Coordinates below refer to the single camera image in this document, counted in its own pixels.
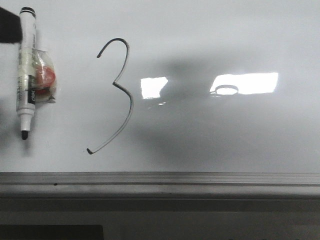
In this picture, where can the white whiteboard with aluminium frame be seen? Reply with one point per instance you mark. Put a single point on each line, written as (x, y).
(169, 99)

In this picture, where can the white black-ink whiteboard marker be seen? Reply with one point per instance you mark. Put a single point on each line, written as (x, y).
(36, 82)

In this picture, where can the black whiteboard eraser block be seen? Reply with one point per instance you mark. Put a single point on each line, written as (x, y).
(10, 27)

